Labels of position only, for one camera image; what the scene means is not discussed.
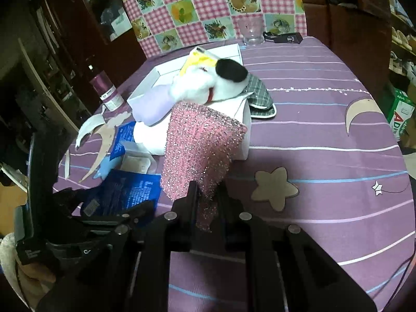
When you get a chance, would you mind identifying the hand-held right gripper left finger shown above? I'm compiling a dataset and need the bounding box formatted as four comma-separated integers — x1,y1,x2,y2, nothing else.
37,181,199,312

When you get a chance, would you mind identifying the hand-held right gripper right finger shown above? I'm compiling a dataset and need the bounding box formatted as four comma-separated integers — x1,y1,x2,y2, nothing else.
217,185,378,312

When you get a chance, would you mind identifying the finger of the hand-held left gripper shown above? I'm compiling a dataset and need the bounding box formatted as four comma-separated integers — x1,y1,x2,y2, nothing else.
75,200,157,227

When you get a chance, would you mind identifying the blue foil packet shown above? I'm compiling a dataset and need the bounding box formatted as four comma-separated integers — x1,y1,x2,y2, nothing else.
110,121,137,161
80,169,161,218

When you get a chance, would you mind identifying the dark red packet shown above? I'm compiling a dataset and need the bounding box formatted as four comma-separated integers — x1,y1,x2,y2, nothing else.
161,102,248,233

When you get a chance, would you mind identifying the white cardboard box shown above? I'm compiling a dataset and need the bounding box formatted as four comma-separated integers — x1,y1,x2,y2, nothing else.
127,43,251,161

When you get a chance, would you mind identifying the lavender soft cloth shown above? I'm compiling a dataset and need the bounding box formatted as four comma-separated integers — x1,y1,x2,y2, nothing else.
132,84,178,126

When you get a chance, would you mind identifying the white plush dog toy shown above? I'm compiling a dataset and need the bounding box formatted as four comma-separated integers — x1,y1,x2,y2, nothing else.
169,58,251,103

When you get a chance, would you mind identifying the plaid eye mask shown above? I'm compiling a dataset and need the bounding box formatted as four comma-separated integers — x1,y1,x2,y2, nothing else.
242,73,277,118

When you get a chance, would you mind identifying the yellow tissue pack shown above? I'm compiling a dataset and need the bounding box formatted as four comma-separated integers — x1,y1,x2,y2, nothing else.
180,46,218,75

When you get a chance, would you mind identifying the clear plastic blister tray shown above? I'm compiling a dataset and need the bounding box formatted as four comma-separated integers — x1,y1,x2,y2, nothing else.
122,141,158,174

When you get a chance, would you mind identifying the white folded cloth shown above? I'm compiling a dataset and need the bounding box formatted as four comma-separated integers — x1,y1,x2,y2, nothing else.
75,104,108,148

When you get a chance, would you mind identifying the purple bottle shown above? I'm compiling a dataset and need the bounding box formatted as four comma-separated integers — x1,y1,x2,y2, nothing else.
89,71,125,111

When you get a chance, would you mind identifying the purple printed tablecloth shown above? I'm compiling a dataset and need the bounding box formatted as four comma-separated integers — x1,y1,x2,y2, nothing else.
52,34,416,312

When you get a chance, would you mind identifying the dark wooden display cabinet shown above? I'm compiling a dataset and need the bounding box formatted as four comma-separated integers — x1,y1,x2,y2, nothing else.
0,0,147,131

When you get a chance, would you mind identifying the white storage box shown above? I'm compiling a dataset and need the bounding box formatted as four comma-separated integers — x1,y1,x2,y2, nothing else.
101,8,132,41

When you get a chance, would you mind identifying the clear glass cup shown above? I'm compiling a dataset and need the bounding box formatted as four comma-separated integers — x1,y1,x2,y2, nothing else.
237,16,265,46

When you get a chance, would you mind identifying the pink checkered chair cover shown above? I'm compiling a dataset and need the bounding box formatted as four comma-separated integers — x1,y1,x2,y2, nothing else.
112,0,308,57

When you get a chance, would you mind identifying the green and white carton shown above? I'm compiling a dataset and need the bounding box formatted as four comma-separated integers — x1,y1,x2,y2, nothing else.
386,86,416,142

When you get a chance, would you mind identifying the brown wooden cabinet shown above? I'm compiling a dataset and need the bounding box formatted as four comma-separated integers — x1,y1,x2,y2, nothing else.
302,0,394,98

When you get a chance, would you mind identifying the cluttered shelf rack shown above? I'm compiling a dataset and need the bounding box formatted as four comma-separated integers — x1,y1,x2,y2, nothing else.
388,0,416,82

